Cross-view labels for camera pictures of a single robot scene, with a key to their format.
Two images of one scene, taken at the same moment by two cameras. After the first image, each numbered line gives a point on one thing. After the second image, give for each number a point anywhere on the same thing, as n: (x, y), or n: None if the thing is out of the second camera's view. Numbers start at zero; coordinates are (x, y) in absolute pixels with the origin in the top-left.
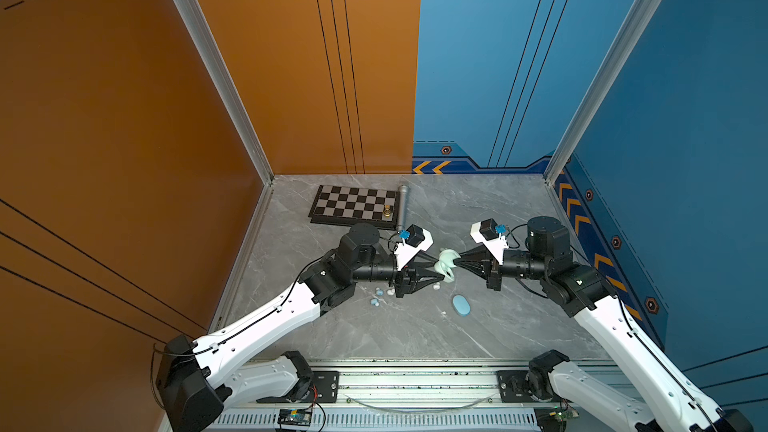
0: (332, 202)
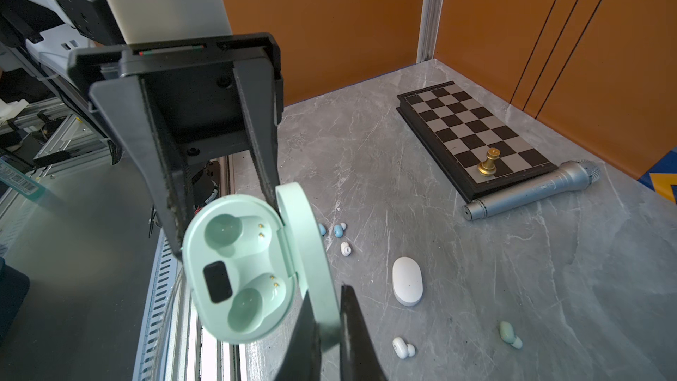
0: (457, 130)
